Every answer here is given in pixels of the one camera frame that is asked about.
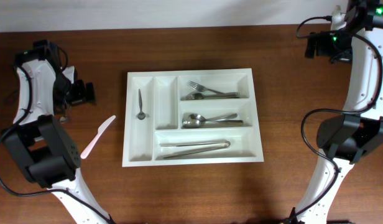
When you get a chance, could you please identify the small steel teaspoon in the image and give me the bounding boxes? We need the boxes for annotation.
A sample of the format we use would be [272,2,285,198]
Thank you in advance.
[59,116,70,123]
[137,89,146,120]

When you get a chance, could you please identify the steel tongs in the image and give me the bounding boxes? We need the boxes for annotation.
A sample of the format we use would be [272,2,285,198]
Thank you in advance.
[160,140,231,159]

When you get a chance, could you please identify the steel tablespoon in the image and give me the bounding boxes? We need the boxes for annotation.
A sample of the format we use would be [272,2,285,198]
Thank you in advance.
[188,113,238,121]
[182,120,244,129]

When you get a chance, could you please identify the black camera cable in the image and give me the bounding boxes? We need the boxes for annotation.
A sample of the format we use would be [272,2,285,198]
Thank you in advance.
[0,46,114,224]
[295,15,383,223]

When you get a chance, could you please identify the white cutlery tray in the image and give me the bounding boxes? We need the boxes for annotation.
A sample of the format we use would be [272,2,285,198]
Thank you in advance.
[122,68,264,167]

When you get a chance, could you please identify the left black camera cable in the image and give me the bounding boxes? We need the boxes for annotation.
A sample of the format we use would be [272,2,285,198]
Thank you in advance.
[0,46,114,224]

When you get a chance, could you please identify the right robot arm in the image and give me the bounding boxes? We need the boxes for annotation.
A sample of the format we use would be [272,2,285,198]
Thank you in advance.
[283,0,383,223]

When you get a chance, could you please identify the white plastic knife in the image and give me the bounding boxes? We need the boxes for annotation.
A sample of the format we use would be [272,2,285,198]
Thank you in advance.
[80,115,116,159]

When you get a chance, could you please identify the steel fork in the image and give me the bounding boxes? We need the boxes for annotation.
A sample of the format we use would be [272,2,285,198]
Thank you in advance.
[184,92,239,100]
[187,81,222,94]

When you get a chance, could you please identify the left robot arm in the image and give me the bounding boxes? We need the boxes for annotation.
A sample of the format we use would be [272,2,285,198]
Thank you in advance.
[0,40,113,223]

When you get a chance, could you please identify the right black camera cable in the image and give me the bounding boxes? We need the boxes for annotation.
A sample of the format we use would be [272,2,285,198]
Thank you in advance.
[295,15,383,223]

